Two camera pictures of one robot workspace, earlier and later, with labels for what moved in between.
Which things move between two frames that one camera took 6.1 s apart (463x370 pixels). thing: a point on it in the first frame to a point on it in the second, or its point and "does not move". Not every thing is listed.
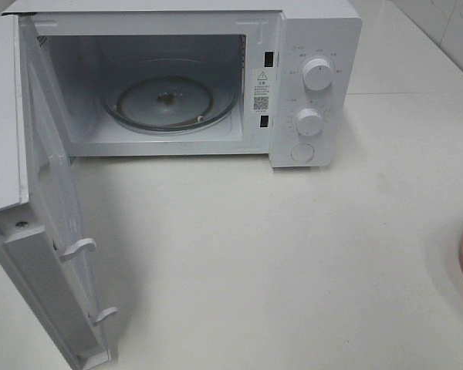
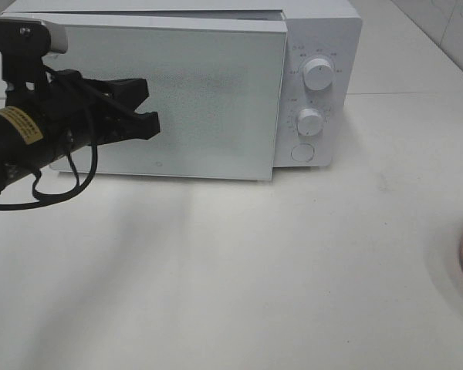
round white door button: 302,152 does not move
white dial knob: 317,75 does not move
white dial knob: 309,122 does not move
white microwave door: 30,207 to 217,82
